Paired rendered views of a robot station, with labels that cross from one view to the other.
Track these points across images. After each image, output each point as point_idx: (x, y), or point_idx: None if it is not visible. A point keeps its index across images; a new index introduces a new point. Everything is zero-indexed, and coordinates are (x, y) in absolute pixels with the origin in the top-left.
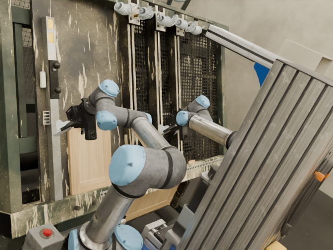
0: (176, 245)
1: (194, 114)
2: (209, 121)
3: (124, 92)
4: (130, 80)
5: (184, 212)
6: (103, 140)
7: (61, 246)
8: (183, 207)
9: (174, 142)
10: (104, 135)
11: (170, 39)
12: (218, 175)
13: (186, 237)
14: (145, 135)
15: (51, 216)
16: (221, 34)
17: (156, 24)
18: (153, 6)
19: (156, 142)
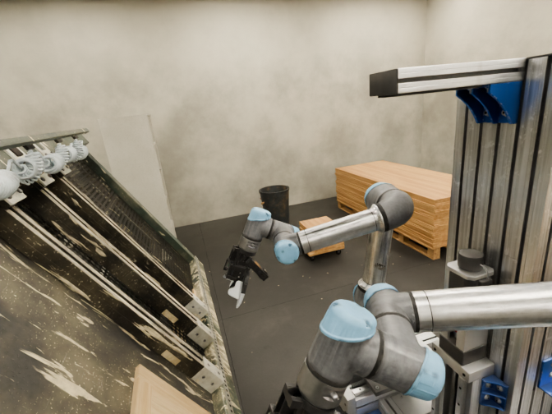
0: (487, 372)
1: (294, 233)
2: (326, 223)
3: (108, 308)
4: (103, 285)
5: (469, 334)
6: (167, 397)
7: None
8: (466, 331)
9: (180, 295)
10: (161, 390)
11: (57, 188)
12: (540, 255)
13: (523, 352)
14: (500, 310)
15: None
16: (425, 73)
17: (39, 178)
18: (34, 147)
19: (545, 300)
